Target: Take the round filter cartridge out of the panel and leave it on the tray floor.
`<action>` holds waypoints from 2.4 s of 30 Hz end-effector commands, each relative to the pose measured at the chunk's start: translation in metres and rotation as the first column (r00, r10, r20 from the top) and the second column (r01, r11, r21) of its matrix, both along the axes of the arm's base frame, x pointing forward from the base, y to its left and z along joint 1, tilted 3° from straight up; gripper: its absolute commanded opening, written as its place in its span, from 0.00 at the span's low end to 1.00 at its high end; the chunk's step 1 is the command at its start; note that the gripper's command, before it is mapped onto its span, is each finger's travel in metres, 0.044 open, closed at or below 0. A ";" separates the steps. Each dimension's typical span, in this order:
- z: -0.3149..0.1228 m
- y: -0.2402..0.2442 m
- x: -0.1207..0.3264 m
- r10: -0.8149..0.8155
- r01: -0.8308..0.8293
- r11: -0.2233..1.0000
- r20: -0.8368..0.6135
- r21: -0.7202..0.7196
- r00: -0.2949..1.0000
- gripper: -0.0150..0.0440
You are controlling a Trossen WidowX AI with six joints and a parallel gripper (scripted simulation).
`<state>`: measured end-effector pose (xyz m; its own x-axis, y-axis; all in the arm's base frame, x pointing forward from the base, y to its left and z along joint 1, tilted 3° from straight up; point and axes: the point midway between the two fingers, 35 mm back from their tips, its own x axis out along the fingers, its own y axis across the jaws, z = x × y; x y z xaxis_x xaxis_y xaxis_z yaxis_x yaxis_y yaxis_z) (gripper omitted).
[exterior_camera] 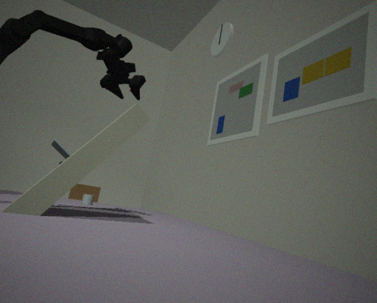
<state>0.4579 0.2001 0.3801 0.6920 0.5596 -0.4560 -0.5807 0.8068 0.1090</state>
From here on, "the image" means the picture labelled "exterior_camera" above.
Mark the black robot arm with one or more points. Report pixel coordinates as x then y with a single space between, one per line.
14 33

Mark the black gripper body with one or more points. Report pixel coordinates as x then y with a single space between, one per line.
118 76

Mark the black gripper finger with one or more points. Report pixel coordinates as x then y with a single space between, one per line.
116 90
136 93

